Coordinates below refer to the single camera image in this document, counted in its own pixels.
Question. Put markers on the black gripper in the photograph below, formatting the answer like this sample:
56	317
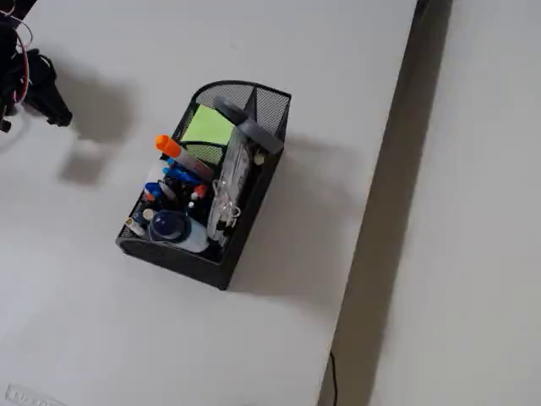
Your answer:
43	90

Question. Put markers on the orange capped white marker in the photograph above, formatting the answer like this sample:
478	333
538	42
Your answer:
169	147

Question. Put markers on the black mesh organizer tray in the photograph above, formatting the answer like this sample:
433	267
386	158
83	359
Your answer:
169	262

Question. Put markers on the blue pen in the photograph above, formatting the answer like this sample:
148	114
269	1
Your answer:
181	174

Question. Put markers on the green sticky note pad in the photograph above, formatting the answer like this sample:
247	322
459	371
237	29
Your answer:
209	124

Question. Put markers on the blue capped glue bottle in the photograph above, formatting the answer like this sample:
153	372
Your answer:
169	224

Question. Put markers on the red tipped pen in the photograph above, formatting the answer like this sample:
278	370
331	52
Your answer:
198	193

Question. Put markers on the clear plastic bag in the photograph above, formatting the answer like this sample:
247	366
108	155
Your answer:
234	173

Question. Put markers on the small white cap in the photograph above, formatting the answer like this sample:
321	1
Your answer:
258	158

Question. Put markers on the white printed label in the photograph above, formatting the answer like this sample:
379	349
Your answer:
21	395

